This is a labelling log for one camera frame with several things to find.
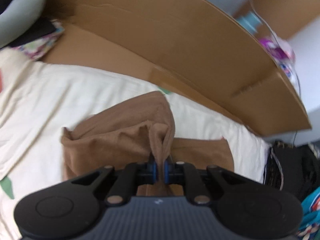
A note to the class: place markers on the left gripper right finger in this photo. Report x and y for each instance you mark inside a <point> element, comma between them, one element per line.
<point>188,177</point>

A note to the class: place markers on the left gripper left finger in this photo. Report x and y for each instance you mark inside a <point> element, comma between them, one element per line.
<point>130,179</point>

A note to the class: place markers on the brown printed t-shirt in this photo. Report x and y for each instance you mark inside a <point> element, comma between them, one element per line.
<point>130,132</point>

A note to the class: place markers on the black folded garment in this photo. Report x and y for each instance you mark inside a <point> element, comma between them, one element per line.
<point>294,169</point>

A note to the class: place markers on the cream bear print bedsheet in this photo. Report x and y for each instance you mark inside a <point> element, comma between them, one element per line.
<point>39,99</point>

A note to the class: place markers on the teal patterned garment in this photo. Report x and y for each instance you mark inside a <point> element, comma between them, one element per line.
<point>309,227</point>

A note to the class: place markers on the brown cardboard sheet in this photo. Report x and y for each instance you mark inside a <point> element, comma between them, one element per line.
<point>188,46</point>

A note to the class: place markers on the purple white detergent bag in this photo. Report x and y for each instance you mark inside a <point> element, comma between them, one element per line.
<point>282,53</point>

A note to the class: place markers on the floral folded cloth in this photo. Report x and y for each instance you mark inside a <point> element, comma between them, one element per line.
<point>38,48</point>

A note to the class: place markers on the detergent bottle blue cap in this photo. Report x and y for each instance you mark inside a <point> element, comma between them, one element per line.
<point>250,22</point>

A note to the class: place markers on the upright cardboard panel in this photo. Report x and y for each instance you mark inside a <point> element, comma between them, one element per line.
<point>285,17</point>

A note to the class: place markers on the grey neck pillow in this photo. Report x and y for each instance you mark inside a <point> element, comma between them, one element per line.
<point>18,17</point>

